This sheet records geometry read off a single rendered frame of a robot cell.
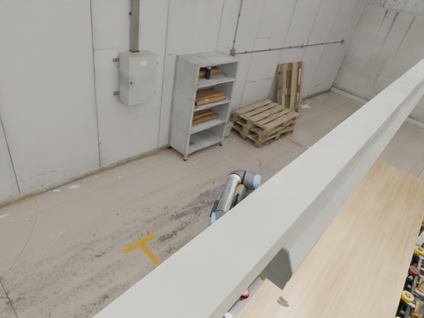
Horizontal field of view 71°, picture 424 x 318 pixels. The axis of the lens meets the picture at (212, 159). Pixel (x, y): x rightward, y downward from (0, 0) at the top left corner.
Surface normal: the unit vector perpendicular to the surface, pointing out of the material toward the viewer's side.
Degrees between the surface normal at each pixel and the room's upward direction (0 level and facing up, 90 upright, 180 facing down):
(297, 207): 0
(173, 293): 0
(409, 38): 90
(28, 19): 90
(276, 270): 90
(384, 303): 0
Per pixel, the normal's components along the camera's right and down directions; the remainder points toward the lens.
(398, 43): -0.69, 0.30
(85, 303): 0.16, -0.82
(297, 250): 0.74, 0.00
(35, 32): 0.70, 0.49
